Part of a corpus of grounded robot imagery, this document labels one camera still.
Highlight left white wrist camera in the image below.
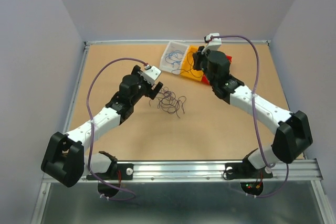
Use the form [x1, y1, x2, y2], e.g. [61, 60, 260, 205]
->
[141, 65, 161, 85]

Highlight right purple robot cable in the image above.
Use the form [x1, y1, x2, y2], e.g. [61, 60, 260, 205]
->
[209, 34, 290, 199]

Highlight white plastic bin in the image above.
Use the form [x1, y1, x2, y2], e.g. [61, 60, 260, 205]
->
[159, 41, 189, 75]

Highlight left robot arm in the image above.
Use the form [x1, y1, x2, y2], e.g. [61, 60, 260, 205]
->
[41, 65, 163, 187]

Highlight thin wire bundle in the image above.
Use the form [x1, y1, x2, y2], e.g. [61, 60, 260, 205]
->
[148, 86, 188, 119]

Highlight aluminium front rail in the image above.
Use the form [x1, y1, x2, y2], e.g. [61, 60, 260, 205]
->
[118, 159, 323, 183]

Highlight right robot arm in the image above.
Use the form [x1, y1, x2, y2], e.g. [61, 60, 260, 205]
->
[193, 47, 313, 177]

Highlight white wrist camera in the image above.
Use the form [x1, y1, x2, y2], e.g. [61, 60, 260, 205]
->
[202, 33, 222, 54]
[141, 65, 161, 85]

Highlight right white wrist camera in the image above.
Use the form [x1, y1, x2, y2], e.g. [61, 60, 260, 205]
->
[202, 33, 222, 54]

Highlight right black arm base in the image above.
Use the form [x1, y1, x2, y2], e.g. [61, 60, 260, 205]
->
[222, 149, 273, 180]

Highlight yellow plastic bin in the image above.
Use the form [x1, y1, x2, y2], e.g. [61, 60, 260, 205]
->
[180, 46, 208, 84]

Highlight blue thin wire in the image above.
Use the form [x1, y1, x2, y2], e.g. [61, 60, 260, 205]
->
[165, 48, 184, 74]

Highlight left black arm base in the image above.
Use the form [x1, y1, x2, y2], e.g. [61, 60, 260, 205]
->
[97, 162, 134, 180]

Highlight dark purple thin wires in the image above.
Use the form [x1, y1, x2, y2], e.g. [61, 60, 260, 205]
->
[181, 50, 205, 78]

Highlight red plastic bin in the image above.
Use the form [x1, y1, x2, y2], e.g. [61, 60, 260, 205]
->
[201, 51, 232, 86]

